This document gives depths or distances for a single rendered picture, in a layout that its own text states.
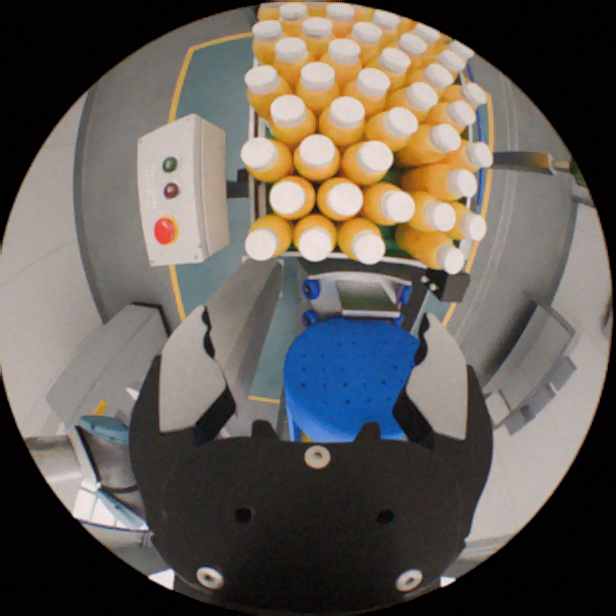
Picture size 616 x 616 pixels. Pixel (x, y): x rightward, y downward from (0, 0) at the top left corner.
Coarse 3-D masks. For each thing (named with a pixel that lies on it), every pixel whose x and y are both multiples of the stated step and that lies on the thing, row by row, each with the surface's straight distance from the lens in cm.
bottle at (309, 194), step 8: (288, 176) 29; (296, 176) 29; (304, 184) 27; (304, 192) 26; (312, 192) 28; (304, 200) 26; (312, 200) 28; (272, 208) 28; (304, 208) 27; (280, 216) 29; (288, 216) 27; (296, 216) 28
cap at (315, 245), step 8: (312, 232) 24; (320, 232) 24; (304, 240) 24; (312, 240) 24; (320, 240) 24; (328, 240) 24; (304, 248) 24; (312, 248) 24; (320, 248) 24; (328, 248) 24; (304, 256) 25; (312, 256) 25; (320, 256) 25
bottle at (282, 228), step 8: (264, 216) 30; (272, 216) 30; (256, 224) 28; (264, 224) 28; (272, 224) 28; (280, 224) 28; (288, 224) 31; (248, 232) 30; (272, 232) 27; (280, 232) 27; (288, 232) 29; (280, 240) 27; (288, 240) 29; (280, 248) 28; (272, 256) 29
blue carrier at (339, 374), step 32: (288, 352) 35; (320, 352) 34; (352, 352) 35; (384, 352) 37; (288, 384) 30; (320, 384) 30; (352, 384) 31; (384, 384) 33; (288, 416) 42; (320, 416) 27; (352, 416) 28; (384, 416) 29
